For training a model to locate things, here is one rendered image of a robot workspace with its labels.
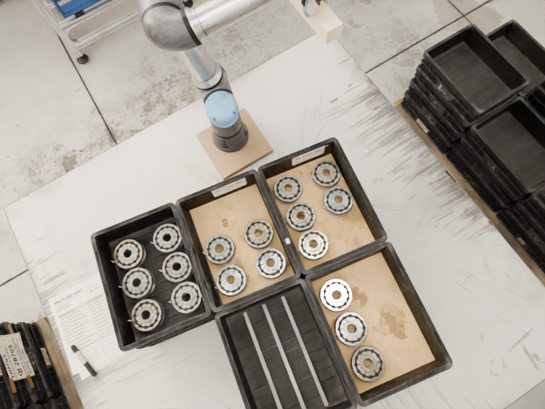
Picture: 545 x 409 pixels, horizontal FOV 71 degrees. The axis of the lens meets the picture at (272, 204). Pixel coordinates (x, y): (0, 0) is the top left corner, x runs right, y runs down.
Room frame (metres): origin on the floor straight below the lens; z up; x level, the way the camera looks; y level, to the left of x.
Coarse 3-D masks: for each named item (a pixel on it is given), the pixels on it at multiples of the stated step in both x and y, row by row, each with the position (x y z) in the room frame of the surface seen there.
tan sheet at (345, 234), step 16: (320, 160) 0.54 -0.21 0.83; (304, 176) 0.49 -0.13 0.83; (272, 192) 0.46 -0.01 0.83; (304, 192) 0.43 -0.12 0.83; (320, 192) 0.42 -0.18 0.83; (288, 208) 0.39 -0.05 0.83; (320, 208) 0.36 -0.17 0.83; (352, 208) 0.34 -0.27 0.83; (320, 224) 0.31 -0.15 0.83; (336, 224) 0.29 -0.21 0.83; (352, 224) 0.28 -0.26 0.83; (336, 240) 0.24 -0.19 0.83; (352, 240) 0.23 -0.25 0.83; (368, 240) 0.22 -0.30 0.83; (336, 256) 0.18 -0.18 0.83
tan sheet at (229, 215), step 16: (240, 192) 0.48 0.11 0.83; (256, 192) 0.47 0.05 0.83; (208, 208) 0.44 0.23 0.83; (224, 208) 0.43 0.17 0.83; (240, 208) 0.42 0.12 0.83; (256, 208) 0.41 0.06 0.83; (208, 224) 0.38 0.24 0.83; (224, 224) 0.37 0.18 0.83; (240, 224) 0.36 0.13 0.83; (272, 224) 0.34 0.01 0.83; (240, 240) 0.30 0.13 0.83; (240, 256) 0.25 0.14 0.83; (256, 256) 0.24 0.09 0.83; (256, 272) 0.18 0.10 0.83; (288, 272) 0.16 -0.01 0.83; (256, 288) 0.13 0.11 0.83
